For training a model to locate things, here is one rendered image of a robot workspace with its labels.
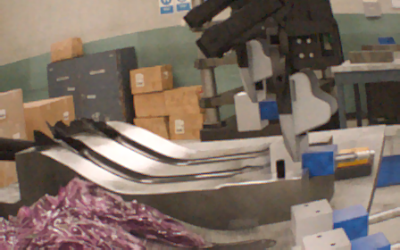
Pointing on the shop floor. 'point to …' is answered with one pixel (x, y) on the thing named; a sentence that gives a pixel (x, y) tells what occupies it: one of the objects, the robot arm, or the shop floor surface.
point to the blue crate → (389, 170)
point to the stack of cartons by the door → (166, 104)
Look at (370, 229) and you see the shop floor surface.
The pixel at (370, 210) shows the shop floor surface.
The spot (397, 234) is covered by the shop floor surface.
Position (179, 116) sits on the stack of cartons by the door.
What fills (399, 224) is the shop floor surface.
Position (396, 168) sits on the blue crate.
